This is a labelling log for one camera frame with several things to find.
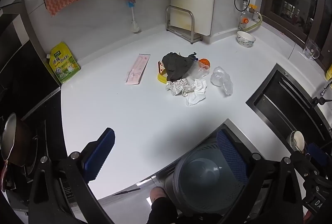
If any yellow green hose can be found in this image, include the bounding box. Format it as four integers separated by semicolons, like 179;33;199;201
244;13;263;32

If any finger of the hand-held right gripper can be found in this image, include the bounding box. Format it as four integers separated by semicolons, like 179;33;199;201
306;143;330;169

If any metal faucet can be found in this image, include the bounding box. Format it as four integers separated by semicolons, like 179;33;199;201
311;79;332;108

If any metal cutting board rack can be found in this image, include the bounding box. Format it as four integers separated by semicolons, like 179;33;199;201
165;6;203;44

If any white patterned bowl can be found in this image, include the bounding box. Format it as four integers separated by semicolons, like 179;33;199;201
236;30;256;48

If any blue white bottle brush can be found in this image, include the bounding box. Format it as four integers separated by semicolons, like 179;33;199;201
126;1;142;33

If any clear glass mug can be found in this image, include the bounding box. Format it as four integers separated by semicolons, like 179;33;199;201
303;38;320;60

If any white tissue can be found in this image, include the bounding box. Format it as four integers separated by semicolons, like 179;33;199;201
185;78;207;107

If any yellow green seasoning pouch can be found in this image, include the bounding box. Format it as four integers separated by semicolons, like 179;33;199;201
46;42;81;84

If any printed snack wrapper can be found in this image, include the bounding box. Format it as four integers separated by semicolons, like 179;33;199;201
156;61;166;77

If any white paper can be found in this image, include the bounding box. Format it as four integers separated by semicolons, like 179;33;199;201
166;78;196;96

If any pink packet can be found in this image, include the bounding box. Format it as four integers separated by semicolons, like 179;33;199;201
125;54;151;85

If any dark grey cloth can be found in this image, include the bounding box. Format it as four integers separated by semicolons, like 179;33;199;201
161;52;198;82

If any yellow plastic container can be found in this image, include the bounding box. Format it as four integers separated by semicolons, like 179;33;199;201
156;71;168;84

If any clear plastic wrap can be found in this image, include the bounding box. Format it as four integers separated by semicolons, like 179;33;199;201
210;66;233;96

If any grey plastic trash bin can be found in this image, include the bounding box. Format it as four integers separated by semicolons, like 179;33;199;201
163;141;260;217

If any black kitchen sink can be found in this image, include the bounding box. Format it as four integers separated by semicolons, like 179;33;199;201
246;63;332;160

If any black cable loop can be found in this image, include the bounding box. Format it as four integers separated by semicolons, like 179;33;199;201
234;0;251;11

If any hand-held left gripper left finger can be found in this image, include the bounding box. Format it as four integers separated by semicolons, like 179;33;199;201
28;127;116;224

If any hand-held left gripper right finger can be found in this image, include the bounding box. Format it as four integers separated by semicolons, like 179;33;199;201
216;130;304;224

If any brown cooking pot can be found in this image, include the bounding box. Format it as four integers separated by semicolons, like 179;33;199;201
0;113;39;192

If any black integrated stove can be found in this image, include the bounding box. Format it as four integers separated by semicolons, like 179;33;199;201
0;0;87;217

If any small white cup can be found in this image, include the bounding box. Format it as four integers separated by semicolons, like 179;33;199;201
287;131;305;153

